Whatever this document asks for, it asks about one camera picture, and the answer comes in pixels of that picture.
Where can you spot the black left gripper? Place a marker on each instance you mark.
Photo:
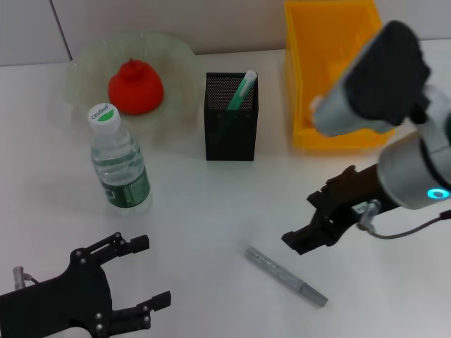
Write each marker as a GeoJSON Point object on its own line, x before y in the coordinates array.
{"type": "Point", "coordinates": [56, 303]}

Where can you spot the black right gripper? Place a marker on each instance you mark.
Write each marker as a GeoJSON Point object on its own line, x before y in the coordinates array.
{"type": "Point", "coordinates": [356, 190]}

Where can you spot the silver glitter pen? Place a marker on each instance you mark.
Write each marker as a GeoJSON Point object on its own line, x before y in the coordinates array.
{"type": "Point", "coordinates": [282, 274]}

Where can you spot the clear green label water bottle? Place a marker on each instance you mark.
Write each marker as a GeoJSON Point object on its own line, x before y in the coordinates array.
{"type": "Point", "coordinates": [121, 169]}

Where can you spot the mint green utility knife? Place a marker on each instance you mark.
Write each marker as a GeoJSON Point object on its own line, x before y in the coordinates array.
{"type": "Point", "coordinates": [241, 91]}

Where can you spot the red orange fruit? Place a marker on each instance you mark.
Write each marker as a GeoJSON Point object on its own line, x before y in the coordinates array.
{"type": "Point", "coordinates": [135, 88]}

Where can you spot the black mesh pen holder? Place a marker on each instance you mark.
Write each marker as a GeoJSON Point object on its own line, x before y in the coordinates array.
{"type": "Point", "coordinates": [230, 137]}

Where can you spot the clear glass fruit plate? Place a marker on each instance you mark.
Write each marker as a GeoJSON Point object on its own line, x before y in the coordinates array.
{"type": "Point", "coordinates": [172, 70]}

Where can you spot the yellow plastic storage bin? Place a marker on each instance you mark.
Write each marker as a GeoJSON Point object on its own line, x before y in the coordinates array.
{"type": "Point", "coordinates": [317, 53]}

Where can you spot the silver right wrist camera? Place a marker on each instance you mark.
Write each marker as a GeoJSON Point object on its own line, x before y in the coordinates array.
{"type": "Point", "coordinates": [377, 81]}

